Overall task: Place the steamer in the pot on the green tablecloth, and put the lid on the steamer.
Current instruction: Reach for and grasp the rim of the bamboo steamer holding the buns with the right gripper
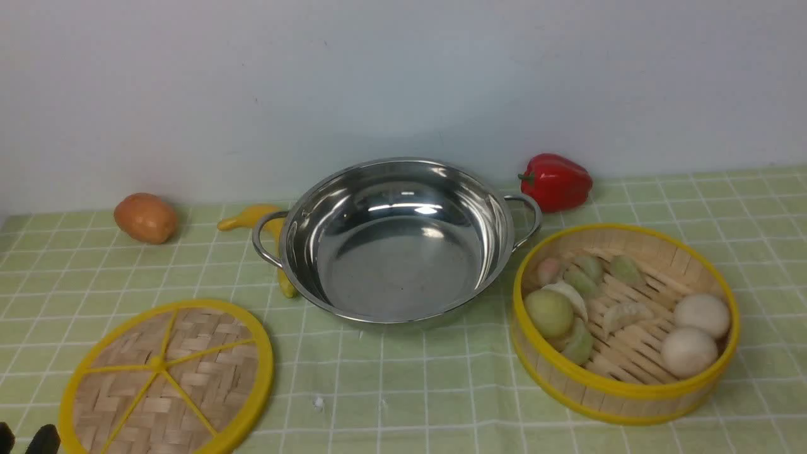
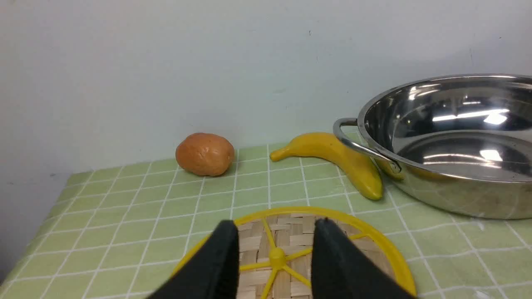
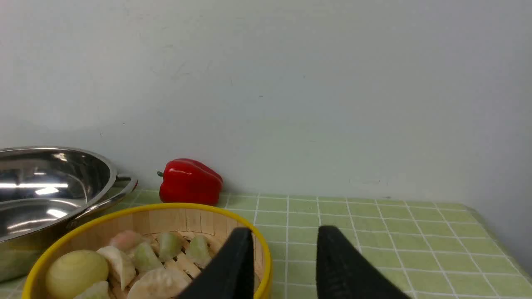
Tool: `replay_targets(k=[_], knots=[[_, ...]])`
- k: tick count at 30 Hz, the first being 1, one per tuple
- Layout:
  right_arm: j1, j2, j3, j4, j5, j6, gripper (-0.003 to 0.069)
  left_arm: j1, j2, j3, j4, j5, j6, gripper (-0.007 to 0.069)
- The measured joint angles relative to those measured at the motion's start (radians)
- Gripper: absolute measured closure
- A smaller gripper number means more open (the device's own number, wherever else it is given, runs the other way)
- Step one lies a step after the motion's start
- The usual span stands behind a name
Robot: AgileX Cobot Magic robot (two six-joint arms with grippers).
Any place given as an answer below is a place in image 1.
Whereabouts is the green dumpling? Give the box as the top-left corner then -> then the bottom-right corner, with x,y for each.
609,255 -> 646,288
549,317 -> 594,367
563,267 -> 601,300
573,255 -> 603,284

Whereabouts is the pink dumpling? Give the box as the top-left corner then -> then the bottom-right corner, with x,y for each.
534,257 -> 563,288

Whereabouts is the pale yellow dumpling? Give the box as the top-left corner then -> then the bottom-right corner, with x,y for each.
602,302 -> 654,335

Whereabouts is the woven bamboo steamer lid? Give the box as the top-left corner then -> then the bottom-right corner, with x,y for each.
57,299 -> 275,453

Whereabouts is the brown potato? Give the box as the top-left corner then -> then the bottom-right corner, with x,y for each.
113,192 -> 178,245

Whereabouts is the white round bun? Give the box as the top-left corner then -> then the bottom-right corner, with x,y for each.
673,293 -> 731,339
660,327 -> 719,379

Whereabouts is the green round bun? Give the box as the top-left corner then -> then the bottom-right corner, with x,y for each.
524,288 -> 575,338

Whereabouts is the bamboo steamer basket yellow rim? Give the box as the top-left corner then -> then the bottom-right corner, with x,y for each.
511,223 -> 741,425

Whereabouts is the red bell pepper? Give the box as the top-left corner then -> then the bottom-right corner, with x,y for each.
517,153 -> 593,213

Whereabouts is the white dumpling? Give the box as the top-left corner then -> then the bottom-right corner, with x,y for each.
542,281 -> 589,323

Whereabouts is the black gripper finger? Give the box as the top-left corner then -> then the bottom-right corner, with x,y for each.
0,422 -> 16,454
24,424 -> 61,454

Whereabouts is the stainless steel pot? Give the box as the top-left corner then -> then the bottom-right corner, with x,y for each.
252,157 -> 543,325

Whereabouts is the green checkered tablecloth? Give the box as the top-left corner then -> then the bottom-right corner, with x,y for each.
1,166 -> 806,453

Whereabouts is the yellow banana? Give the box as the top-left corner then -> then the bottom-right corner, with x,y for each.
216,204 -> 299,299

